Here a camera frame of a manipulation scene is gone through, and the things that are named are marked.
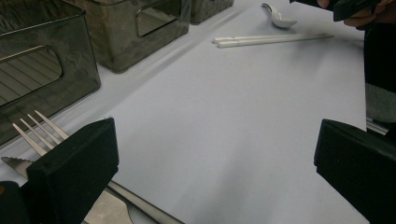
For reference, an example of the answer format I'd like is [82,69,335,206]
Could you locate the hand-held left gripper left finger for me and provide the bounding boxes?
[21,117,120,224]

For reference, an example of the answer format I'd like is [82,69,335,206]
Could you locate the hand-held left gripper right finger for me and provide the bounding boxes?
[313,119,396,224]

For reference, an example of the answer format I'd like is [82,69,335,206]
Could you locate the steel table knife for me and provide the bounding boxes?
[0,156,134,224]

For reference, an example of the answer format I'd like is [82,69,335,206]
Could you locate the white ceramic spoon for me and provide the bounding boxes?
[261,3,298,30]

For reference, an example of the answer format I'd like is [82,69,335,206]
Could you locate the steel fork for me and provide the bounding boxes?
[11,109,185,224]

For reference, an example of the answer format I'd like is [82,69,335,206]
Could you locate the smoky transparent plastic basket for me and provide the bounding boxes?
[66,0,191,74]
[190,0,235,26]
[0,0,102,147]

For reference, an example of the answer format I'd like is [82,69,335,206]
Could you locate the metal rail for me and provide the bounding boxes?
[365,118,390,136]

